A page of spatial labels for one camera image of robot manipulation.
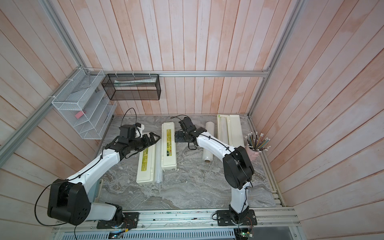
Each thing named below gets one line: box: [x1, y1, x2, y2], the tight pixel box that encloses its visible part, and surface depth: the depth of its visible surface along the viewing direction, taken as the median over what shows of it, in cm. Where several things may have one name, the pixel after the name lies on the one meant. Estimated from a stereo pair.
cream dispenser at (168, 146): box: [161, 122, 177, 172], surface depth 93 cm
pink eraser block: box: [74, 110, 86, 119], surface depth 84 cm
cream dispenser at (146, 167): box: [136, 141, 157, 185], surface depth 85 cm
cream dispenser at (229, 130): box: [217, 114, 245, 148], surface depth 106 cm
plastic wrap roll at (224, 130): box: [220, 116, 229, 145], surface depth 106 cm
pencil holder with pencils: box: [245, 131, 271, 161], surface depth 92 cm
